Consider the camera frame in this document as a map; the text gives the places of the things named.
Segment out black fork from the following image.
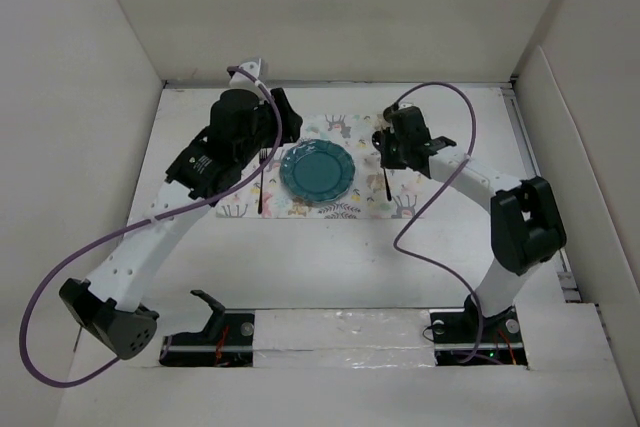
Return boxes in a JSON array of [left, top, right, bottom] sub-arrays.
[[257, 148, 269, 216]]

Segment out teal scalloped plate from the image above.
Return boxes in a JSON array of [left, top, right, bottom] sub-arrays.
[[279, 139, 356, 205]]

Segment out black spoon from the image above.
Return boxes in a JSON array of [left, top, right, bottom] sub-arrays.
[[382, 168, 393, 202]]

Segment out patterned cloth placemat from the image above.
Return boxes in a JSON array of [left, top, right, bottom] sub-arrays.
[[216, 114, 426, 220]]

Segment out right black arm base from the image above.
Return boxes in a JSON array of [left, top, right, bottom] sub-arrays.
[[422, 296, 528, 366]]

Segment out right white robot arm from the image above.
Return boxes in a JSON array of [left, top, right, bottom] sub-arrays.
[[372, 104, 567, 341]]

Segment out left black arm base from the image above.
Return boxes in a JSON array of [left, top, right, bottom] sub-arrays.
[[158, 290, 255, 368]]

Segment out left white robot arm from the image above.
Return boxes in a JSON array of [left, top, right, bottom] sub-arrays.
[[59, 57, 302, 360]]

